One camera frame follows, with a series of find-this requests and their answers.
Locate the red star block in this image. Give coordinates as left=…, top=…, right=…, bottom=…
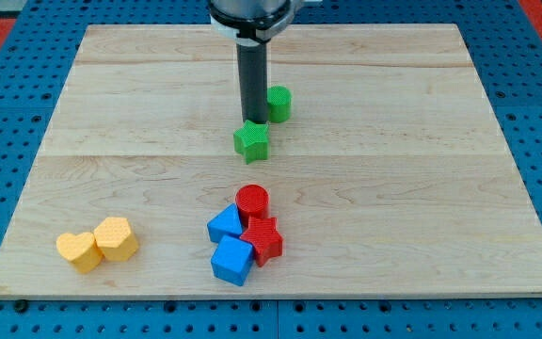
left=240, top=217, right=283, bottom=267

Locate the light wooden board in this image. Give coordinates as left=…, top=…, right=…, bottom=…
left=0, top=24, right=542, bottom=300

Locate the blue cube block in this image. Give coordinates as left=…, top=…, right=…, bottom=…
left=211, top=235, right=254, bottom=286

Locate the yellow heart block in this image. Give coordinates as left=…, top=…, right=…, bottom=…
left=56, top=232, right=104, bottom=274

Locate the green star block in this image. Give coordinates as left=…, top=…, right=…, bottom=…
left=233, top=120, right=269, bottom=164

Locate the yellow hexagon block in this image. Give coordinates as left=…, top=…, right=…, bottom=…
left=93, top=217, right=139, bottom=262

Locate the blue triangle block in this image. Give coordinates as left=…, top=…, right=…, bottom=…
left=207, top=203, right=243, bottom=243

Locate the red cylinder block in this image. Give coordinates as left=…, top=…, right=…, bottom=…
left=235, top=185, right=270, bottom=225

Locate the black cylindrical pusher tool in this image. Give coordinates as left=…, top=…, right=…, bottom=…
left=236, top=44, right=268, bottom=123

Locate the green cylinder block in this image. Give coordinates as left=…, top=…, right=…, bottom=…
left=267, top=86, right=292, bottom=123

